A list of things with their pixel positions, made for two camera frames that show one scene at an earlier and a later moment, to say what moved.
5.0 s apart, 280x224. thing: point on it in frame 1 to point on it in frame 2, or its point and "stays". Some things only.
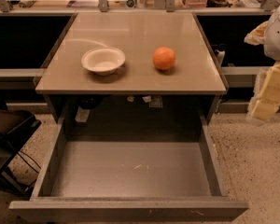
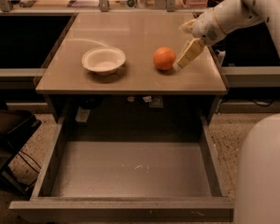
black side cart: (9, 130) stays
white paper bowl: (103, 61) stays
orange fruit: (163, 58) stays
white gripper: (278, 37) to (207, 28)
